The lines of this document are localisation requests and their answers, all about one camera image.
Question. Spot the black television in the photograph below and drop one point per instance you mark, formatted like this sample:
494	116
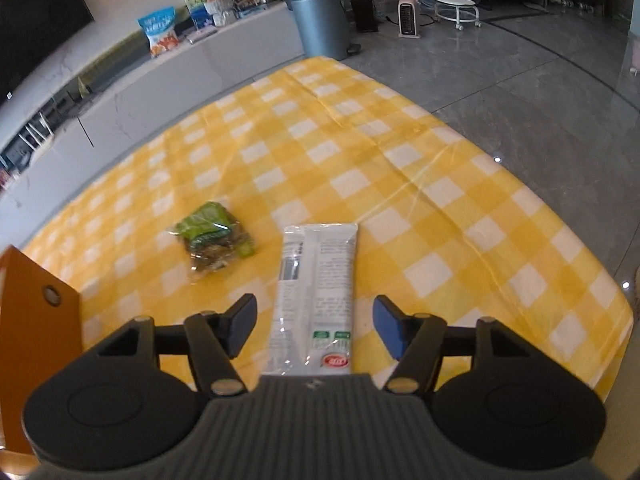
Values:
35	20

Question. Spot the green snack packet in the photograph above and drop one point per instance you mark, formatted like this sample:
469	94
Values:
210	230

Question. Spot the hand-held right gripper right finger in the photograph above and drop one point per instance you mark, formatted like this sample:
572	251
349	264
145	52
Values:
390	325

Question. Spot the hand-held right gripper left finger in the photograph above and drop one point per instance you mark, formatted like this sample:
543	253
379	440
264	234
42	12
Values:
241	322

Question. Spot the white router with antennas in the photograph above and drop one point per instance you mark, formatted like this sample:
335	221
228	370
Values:
37	132

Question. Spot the yellow checked tablecloth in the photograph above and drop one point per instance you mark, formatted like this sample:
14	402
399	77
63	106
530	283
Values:
400	160

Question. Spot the white space heater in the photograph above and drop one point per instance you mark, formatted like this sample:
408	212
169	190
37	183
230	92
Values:
410	16

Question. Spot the orange storage box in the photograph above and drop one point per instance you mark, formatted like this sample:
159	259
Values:
35	340

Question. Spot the grey remote control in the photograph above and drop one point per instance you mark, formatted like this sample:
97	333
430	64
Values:
201	36

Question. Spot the white round rolling stool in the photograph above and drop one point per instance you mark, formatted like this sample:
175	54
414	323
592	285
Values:
456	2

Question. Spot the blue grey pedal bin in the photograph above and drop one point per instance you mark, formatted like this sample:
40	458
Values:
317	20

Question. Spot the white snack packet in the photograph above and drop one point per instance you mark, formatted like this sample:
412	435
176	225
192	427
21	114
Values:
315	280

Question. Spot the blue snack bag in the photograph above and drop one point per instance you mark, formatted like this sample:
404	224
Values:
160	32

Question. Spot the grey television cabinet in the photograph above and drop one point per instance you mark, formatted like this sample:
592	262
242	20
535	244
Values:
175	75

